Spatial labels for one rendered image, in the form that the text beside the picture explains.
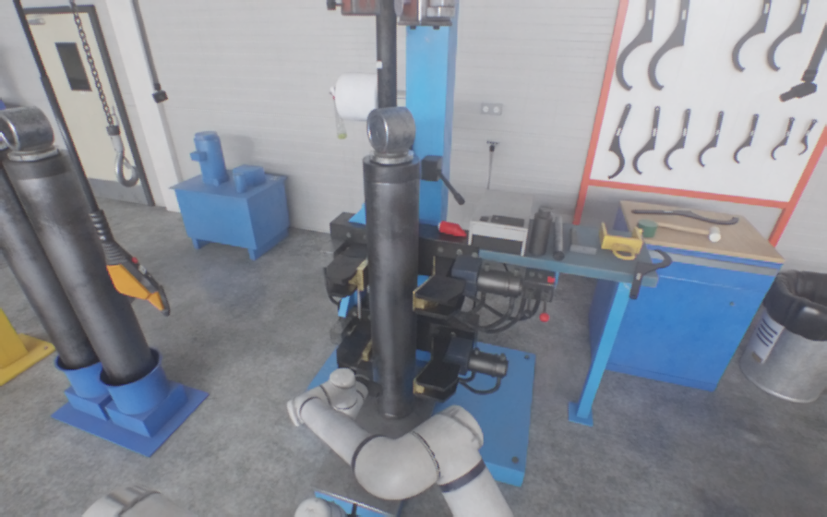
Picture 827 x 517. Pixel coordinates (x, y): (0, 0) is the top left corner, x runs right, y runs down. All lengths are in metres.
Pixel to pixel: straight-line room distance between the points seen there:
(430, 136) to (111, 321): 1.69
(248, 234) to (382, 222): 2.50
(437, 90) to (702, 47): 2.08
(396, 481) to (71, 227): 1.66
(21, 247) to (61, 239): 0.32
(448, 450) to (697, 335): 2.10
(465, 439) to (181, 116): 4.51
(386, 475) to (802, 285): 2.89
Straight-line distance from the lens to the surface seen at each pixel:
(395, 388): 2.04
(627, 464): 2.51
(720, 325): 2.82
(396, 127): 1.44
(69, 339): 2.65
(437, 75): 1.83
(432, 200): 1.96
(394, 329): 1.79
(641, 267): 1.85
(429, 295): 1.55
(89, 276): 2.19
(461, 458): 0.98
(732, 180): 3.71
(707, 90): 3.49
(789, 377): 3.26
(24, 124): 2.04
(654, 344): 2.84
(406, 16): 1.30
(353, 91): 2.41
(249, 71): 4.29
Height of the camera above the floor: 1.89
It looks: 30 degrees down
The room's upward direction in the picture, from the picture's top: 1 degrees clockwise
